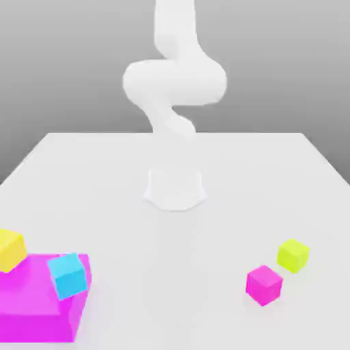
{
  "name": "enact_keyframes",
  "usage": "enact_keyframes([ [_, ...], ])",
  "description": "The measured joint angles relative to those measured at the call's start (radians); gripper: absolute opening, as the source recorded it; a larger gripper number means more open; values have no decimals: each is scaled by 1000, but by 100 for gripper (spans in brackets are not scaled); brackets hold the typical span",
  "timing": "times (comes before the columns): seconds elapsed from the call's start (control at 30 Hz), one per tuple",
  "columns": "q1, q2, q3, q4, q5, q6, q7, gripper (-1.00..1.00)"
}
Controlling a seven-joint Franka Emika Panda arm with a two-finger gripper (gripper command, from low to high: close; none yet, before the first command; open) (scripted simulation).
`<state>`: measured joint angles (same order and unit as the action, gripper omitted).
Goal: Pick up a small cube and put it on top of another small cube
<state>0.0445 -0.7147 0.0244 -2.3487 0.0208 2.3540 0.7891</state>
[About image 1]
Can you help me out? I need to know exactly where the small magenta cube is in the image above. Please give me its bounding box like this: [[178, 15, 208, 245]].
[[245, 264, 284, 307]]

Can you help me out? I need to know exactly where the small lime cube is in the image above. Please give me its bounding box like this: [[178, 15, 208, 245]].
[[276, 238, 311, 274]]

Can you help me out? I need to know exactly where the small cyan cube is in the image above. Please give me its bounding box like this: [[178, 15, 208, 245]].
[[46, 252, 88, 301]]

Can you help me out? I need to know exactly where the small yellow cube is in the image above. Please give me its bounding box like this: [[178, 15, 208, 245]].
[[0, 228, 28, 274]]

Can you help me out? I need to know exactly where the large magenta box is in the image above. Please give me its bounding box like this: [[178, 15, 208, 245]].
[[0, 253, 93, 343]]

